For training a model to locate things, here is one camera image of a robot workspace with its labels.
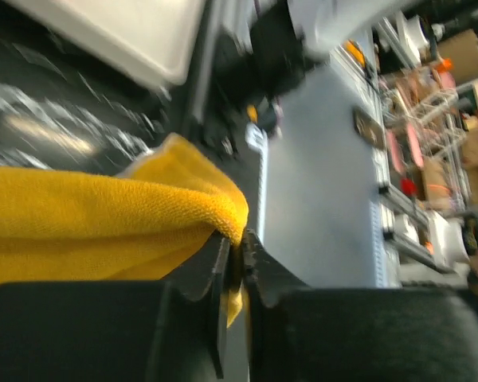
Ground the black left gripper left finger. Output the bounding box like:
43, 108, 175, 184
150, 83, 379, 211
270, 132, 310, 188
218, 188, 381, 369
0, 235, 231, 381

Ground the white plastic tray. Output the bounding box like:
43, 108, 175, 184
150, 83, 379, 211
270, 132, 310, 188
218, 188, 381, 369
10, 0, 206, 89

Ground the yellow towel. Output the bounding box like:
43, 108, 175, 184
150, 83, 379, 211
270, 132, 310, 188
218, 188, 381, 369
0, 133, 250, 329

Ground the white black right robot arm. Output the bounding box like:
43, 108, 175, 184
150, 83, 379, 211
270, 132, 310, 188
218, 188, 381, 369
253, 1, 405, 81

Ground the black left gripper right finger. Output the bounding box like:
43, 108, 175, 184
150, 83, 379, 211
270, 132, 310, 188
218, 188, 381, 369
241, 232, 478, 381

